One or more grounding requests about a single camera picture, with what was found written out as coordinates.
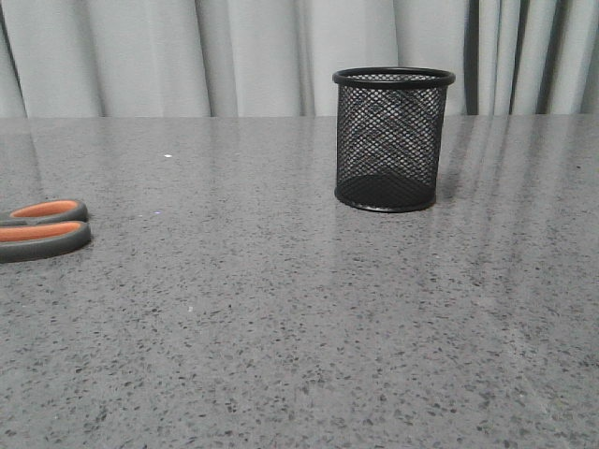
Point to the black mesh pen bucket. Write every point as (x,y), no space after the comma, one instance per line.
(389,130)

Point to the grey pleated curtain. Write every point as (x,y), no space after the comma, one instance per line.
(276,58)

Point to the grey orange handled scissors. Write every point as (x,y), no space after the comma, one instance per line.
(44,230)

